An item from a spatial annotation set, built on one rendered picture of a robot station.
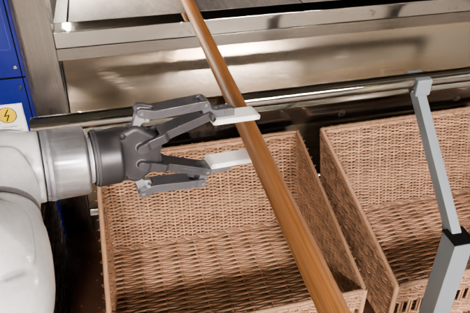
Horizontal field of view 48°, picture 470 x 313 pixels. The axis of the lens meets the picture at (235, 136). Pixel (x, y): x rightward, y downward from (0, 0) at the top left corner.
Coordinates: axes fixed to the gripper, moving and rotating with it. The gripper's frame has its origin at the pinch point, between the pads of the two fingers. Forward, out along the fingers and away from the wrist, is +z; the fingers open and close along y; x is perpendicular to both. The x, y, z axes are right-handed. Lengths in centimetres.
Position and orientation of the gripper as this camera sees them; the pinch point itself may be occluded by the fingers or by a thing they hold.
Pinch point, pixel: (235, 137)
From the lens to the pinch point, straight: 74.7
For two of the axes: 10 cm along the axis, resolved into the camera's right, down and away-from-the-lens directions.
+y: -0.6, 8.7, 4.8
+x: 3.9, 4.7, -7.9
